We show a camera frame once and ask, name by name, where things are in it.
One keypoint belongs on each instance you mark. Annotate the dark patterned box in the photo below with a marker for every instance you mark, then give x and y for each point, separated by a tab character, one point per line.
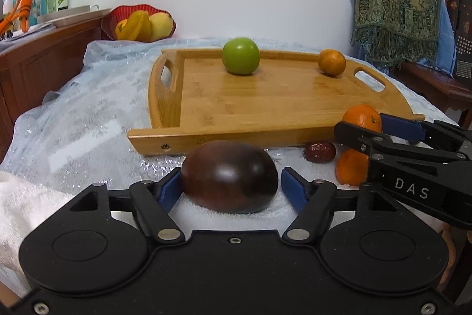
461	23

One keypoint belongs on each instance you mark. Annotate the wooden side table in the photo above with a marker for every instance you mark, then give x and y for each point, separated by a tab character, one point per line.
435	86

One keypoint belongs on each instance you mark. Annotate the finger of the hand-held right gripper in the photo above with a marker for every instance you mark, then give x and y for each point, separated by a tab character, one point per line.
402	127
354	136

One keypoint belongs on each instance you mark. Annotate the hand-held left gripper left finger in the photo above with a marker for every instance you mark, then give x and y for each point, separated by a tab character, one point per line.
170	190

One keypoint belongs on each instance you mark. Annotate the light blue cloth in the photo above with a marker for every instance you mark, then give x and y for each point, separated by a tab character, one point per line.
446	34

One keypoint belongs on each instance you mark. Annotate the dark purple round fruit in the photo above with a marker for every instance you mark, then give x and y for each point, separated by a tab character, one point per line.
228	176

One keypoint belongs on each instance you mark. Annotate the bamboo serving tray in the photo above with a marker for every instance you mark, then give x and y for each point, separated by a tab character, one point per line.
258	104

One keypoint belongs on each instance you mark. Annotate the white towel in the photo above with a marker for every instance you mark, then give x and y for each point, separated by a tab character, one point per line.
22	204

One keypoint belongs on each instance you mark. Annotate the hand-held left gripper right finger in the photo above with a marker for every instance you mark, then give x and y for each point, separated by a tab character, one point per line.
295	186

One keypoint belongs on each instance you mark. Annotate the wooden cabinet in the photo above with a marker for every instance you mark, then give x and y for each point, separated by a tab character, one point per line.
44	60

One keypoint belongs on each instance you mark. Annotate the sheer sparkly tablecloth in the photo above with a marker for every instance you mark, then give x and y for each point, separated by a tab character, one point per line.
92	115

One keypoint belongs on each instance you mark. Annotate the greenish yellow tangerine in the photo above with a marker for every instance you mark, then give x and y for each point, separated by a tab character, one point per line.
332	62

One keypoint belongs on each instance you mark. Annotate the green apple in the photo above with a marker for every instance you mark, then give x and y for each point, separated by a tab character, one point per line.
240	56

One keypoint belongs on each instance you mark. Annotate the orange tangerine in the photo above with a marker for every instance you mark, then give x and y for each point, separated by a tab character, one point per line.
350	169
359	117

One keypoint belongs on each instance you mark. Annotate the stack of papers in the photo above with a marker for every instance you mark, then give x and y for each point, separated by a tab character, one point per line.
25	32

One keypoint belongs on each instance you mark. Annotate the yellow star fruit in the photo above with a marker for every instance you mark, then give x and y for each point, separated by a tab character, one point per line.
137	26

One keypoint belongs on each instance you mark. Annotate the red fruit bowl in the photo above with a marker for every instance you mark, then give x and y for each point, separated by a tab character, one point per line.
110	27

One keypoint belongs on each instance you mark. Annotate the red jujube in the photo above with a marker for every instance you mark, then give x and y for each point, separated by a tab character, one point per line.
319	151

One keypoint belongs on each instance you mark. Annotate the small orange fruit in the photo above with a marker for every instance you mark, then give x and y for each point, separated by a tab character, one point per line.
121	29

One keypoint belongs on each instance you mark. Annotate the yellow mango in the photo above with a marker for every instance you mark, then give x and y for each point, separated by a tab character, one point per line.
161	25

